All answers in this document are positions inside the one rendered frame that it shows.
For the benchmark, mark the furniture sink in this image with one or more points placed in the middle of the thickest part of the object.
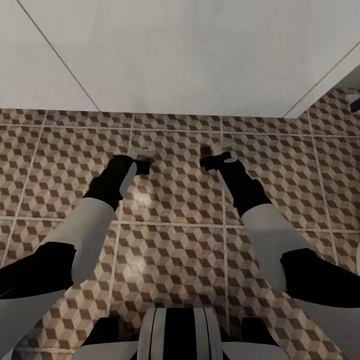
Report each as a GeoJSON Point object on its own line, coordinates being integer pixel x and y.
{"type": "Point", "coordinates": [242, 58]}

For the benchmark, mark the robot trunk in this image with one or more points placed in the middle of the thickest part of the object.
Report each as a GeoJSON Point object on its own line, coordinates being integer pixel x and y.
{"type": "Point", "coordinates": [180, 334]}

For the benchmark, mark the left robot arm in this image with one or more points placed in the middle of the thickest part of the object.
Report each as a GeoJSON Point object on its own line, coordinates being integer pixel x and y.
{"type": "Point", "coordinates": [68, 255]}

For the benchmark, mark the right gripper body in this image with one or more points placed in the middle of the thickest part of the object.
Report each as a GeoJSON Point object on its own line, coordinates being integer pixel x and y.
{"type": "Point", "coordinates": [210, 162]}

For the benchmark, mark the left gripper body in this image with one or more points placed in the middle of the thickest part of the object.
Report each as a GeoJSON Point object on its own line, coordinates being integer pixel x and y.
{"type": "Point", "coordinates": [143, 167]}

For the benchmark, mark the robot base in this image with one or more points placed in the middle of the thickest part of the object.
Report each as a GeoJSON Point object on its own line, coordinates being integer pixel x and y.
{"type": "Point", "coordinates": [257, 343]}

